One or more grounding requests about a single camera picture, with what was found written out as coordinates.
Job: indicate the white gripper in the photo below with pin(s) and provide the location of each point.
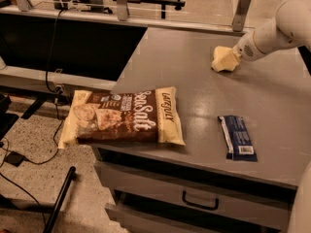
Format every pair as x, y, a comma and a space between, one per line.
247, 49

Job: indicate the yellow sponge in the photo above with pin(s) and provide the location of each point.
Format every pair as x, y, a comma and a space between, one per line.
223, 59

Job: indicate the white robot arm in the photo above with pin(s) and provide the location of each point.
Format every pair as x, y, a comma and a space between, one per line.
289, 28

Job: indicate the brown sea salt chip bag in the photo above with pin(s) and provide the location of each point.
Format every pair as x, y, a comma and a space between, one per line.
146, 116

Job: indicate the blue snack bar wrapper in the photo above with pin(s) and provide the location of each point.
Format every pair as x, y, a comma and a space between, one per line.
239, 144

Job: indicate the grey upper drawer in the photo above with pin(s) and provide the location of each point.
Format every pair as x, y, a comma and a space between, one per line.
244, 211

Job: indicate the grey drawer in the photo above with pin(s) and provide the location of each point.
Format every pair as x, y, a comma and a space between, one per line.
141, 215
244, 211

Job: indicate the grey lower drawer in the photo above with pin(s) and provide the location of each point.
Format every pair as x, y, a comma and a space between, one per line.
141, 215

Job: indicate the black chair leg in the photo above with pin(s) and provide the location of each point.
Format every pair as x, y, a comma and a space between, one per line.
71, 175

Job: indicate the black power adapter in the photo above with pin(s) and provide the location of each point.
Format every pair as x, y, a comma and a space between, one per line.
14, 158

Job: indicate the metal railing post right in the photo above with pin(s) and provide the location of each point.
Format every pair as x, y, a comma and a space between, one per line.
240, 15

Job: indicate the metal railing post middle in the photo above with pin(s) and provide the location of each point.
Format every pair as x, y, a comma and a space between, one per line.
122, 11

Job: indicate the black drawer handle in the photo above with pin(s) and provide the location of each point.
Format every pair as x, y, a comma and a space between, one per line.
200, 205

